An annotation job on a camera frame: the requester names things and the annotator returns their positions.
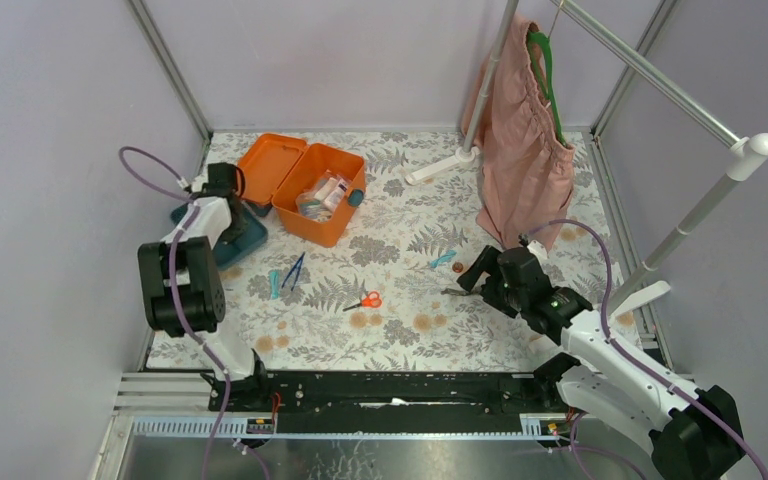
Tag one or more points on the blue bandage package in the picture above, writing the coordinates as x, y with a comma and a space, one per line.
311, 208

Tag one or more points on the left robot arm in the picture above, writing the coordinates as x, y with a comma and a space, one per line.
181, 281

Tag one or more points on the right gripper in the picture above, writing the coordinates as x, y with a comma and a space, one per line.
486, 262

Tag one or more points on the orange medicine box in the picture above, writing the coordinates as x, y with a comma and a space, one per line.
277, 169

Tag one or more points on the teal small tube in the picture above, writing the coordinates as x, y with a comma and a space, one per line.
274, 283

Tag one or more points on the pink hanging garment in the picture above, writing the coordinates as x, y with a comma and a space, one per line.
527, 173

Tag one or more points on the white gauze packet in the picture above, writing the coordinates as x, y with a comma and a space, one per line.
332, 192

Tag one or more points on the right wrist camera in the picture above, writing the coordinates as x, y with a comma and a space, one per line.
537, 249

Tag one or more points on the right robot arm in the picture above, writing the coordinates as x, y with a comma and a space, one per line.
689, 433

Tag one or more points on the green clothes hanger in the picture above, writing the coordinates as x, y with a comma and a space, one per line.
544, 77

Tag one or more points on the black handled scissors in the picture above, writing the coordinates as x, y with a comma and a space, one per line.
457, 292

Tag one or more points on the teal tray insert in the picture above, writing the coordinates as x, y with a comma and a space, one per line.
206, 237

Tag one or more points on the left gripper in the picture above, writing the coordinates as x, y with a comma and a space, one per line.
223, 177

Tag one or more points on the white clothes rack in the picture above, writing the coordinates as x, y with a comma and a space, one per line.
714, 320

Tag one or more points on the teal small packet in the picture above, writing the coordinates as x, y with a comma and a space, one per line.
443, 259

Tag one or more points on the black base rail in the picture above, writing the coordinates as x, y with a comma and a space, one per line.
387, 402

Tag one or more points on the orange handled scissors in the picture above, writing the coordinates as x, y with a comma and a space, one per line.
371, 299

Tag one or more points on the blue plastic tweezers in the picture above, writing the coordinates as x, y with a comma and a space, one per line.
292, 277

